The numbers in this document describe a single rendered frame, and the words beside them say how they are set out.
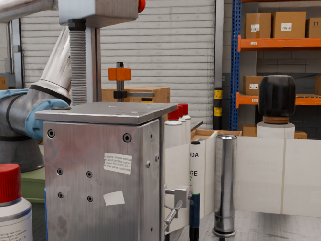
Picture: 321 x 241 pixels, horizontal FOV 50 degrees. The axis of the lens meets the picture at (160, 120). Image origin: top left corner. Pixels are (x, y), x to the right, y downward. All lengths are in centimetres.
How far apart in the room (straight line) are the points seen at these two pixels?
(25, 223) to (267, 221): 52
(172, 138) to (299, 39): 371
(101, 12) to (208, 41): 454
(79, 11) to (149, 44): 452
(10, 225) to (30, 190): 64
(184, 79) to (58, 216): 482
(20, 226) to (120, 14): 44
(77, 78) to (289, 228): 51
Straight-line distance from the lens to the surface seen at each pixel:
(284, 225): 76
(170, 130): 98
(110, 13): 67
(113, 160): 32
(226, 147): 63
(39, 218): 92
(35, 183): 102
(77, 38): 70
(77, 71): 69
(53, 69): 98
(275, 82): 81
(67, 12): 77
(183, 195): 52
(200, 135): 198
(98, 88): 83
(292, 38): 455
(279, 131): 82
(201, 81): 513
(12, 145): 108
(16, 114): 99
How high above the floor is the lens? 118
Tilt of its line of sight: 8 degrees down
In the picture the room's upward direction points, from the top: straight up
